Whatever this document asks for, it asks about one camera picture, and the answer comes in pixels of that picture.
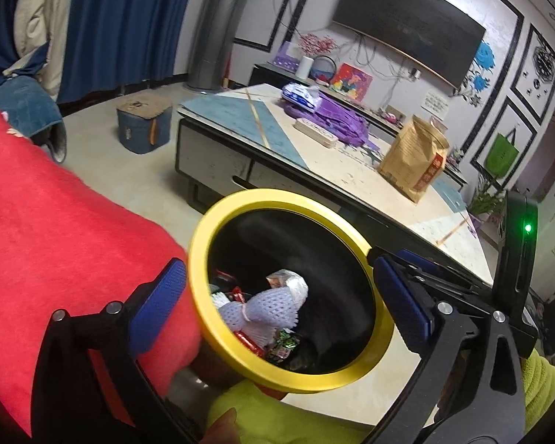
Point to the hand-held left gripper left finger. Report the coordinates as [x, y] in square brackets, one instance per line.
[159, 305]

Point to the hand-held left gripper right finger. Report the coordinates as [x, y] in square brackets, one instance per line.
[402, 300]

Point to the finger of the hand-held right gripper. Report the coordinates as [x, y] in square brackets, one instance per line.
[425, 263]
[462, 298]

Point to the black bin with yellow rim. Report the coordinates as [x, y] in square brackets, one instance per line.
[323, 249]

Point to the white foam fruit net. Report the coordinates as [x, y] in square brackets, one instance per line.
[263, 310]

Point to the person's right forearm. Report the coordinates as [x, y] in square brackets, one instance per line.
[543, 393]

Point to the person's left hand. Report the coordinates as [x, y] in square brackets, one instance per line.
[222, 428]

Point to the potted green plant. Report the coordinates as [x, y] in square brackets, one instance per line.
[485, 203]

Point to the brown paper bag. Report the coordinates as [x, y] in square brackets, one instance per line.
[411, 157]

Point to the green tote bag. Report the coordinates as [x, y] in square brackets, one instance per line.
[502, 157]

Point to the green candy wrapper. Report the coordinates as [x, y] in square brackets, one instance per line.
[281, 344]

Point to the red floral blanket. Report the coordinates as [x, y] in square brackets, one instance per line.
[51, 217]

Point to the yellow-green clothing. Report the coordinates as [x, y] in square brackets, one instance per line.
[268, 411]

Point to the marble coffee table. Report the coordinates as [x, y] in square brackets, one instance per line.
[305, 157]

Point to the white paper notice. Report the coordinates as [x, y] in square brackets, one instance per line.
[435, 101]

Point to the purple bag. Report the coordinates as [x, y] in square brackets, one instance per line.
[337, 120]

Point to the beige power strip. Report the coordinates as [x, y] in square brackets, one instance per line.
[314, 132]

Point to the blue storage stool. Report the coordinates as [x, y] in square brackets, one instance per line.
[143, 125]

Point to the colourful picture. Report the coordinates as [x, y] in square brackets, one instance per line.
[351, 81]

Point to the white and blue packet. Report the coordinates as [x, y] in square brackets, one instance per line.
[300, 95]

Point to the white cup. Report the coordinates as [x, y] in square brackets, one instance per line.
[305, 67]

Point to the blue bedsheet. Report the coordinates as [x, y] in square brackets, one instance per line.
[23, 106]

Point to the black television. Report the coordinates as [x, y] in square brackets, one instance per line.
[407, 18]

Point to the purple box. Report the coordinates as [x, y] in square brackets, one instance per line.
[286, 58]

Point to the black television stand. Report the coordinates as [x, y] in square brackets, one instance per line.
[263, 74]

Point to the silver tower air conditioner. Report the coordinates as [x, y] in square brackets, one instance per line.
[217, 23]

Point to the beige curtain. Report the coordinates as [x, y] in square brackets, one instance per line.
[41, 23]

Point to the black wall clock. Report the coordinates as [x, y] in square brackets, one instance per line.
[546, 59]

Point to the round frame ornament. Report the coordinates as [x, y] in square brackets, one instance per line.
[323, 70]

